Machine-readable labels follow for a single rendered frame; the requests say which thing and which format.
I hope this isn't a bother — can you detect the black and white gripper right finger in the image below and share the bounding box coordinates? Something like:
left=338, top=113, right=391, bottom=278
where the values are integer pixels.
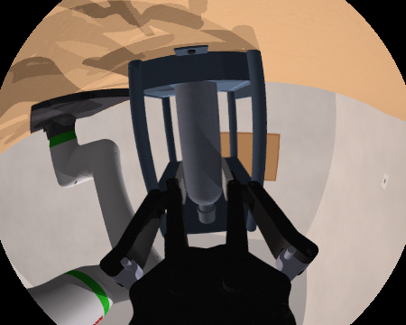
left=222, top=157, right=318, bottom=293

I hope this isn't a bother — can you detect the dark grey bottle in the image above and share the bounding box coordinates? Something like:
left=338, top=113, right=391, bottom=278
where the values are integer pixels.
left=174, top=81, right=223, bottom=224

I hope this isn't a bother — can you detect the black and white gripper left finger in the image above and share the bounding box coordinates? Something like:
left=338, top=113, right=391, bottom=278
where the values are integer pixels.
left=99, top=161, right=194, bottom=296

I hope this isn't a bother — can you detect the dark blue shelving unit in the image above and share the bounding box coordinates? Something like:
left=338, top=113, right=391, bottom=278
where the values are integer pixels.
left=128, top=45, right=267, bottom=234

